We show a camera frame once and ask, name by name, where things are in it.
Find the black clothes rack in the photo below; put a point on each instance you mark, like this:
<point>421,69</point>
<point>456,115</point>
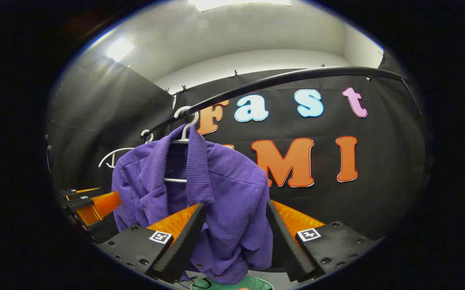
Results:
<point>297,75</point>

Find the row of small backdrop clips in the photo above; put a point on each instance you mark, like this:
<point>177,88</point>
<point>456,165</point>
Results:
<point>235,74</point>

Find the green laundry hamper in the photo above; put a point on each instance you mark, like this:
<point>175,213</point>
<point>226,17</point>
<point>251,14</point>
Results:
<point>258,284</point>

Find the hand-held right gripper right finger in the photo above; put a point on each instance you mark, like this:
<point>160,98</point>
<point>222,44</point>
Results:
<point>285,245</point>

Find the white plastic hanger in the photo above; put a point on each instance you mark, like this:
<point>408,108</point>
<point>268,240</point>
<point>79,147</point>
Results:
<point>176,180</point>
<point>121,150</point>

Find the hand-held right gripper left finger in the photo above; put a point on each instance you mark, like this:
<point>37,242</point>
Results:
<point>184,245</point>

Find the purple ribbed shirt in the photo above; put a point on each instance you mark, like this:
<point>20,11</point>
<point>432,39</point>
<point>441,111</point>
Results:
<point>232,181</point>

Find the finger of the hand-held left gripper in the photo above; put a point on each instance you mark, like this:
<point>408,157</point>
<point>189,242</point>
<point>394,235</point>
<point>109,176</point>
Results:
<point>99,207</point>
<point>71,191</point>

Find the square ceiling light panel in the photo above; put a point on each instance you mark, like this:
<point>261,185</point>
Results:
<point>119,49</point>

